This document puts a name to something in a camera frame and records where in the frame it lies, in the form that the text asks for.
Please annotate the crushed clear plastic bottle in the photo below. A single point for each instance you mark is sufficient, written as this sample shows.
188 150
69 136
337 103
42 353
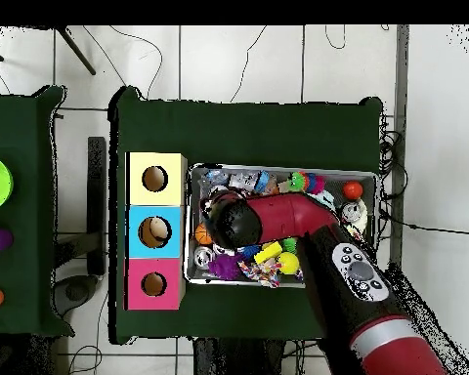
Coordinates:
238 179

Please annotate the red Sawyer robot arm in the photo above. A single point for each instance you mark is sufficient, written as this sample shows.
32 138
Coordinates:
289 215

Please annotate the wooden box with three holes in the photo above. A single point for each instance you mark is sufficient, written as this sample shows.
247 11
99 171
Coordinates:
156 160

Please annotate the shallow clear mesh bin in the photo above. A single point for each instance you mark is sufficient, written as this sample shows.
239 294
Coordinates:
334 177

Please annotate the small toy basketball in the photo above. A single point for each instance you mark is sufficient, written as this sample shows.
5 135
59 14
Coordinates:
203 234

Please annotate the yellow cheese wedge toy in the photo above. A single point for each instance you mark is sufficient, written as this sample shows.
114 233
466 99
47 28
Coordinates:
268 253

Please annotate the purple spiky toy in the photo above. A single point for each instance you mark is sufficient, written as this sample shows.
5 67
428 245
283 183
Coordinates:
224 266

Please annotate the dark green tablecloth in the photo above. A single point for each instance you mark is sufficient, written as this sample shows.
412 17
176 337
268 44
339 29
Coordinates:
19 129
250 133

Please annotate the rainbow fuzzy caterpillar toy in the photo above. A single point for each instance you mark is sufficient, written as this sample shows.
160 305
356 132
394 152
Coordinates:
306 181

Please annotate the large yellow ball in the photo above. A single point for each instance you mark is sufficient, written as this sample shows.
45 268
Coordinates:
288 263

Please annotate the mint green cloth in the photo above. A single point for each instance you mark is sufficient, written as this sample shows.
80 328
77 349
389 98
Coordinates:
325 197

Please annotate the black soda can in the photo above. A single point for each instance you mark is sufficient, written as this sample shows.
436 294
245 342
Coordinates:
351 213

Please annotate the orange ball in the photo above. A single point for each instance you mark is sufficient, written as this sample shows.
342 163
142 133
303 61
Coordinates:
353 190

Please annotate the black tripod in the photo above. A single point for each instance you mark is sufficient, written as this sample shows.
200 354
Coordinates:
76 50

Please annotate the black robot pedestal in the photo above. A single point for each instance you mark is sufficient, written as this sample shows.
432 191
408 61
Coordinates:
234 359

